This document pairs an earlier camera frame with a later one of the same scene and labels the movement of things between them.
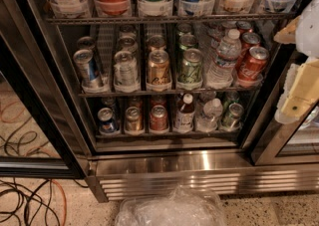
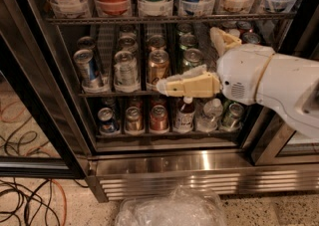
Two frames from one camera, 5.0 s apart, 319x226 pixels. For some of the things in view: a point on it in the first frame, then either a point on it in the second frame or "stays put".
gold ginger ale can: x=159 y=69 stays put
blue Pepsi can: x=107 y=124 stays put
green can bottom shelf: x=232 y=117 stays put
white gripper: x=309 y=32 to x=241 y=72
